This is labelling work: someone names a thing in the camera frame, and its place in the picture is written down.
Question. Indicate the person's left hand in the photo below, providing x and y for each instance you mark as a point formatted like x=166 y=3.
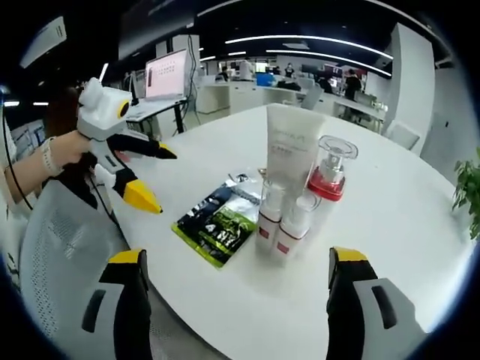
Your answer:
x=75 y=148

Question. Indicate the clear cap red collar skincare bottle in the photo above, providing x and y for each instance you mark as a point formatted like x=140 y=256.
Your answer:
x=326 y=183

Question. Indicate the hanging black display screen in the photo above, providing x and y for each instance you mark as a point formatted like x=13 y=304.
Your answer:
x=157 y=26

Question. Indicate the ceiling air conditioner unit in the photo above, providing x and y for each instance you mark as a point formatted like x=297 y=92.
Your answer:
x=43 y=43

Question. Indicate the green black skincare sachet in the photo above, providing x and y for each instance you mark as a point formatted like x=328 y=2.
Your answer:
x=217 y=236

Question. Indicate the potted green plant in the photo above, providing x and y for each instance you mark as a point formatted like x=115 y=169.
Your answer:
x=468 y=187

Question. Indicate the white skincare tube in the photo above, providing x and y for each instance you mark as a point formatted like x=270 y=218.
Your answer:
x=292 y=142

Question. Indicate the white mesh office chair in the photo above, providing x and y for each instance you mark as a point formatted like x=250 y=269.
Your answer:
x=56 y=240

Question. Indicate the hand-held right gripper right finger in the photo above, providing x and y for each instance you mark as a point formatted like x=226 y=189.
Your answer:
x=345 y=300

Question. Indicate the white wristband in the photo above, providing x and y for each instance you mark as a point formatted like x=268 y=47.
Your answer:
x=51 y=157

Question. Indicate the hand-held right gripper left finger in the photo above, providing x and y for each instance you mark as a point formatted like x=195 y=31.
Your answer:
x=131 y=300

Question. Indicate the row of white counters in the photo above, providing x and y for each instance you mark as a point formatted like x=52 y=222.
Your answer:
x=240 y=97

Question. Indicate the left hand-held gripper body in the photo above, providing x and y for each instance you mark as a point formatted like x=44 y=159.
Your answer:
x=101 y=112

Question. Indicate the long ceiling light strip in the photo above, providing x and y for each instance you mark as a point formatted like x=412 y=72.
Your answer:
x=330 y=56
x=311 y=40

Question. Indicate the white standing desk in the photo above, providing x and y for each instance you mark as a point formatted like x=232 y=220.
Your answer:
x=157 y=108

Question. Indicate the blue box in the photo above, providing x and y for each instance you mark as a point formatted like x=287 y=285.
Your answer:
x=265 y=80

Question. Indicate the small white skincare pump bottle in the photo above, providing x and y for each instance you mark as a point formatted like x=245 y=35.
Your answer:
x=268 y=228
x=292 y=240

